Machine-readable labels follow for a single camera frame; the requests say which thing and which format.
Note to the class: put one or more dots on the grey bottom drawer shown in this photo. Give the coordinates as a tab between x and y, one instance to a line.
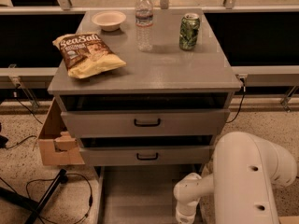
140	194

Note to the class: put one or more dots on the grey drawer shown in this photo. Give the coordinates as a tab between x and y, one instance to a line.
125	156
140	194
88	124

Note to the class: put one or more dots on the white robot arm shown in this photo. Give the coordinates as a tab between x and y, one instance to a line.
246	169

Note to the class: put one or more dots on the grey middle drawer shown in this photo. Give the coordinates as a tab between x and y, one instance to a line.
125	156

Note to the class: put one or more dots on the grey top drawer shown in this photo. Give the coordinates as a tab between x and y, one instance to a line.
88	124

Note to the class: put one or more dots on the grey drawer cabinet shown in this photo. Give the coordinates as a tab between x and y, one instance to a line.
166	78

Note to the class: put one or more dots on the cardboard box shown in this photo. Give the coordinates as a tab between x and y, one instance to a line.
56	145

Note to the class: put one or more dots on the black tripod stand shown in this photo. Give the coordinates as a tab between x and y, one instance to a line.
35	207

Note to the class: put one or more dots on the green soda can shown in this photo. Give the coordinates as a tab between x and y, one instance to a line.
189	29

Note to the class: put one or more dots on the sea salt chips bag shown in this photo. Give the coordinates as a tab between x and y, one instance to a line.
86	55

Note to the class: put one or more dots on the clear water bottle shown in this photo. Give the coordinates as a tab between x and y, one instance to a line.
144	24

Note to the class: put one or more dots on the white bowl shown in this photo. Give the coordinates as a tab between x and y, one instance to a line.
109	21

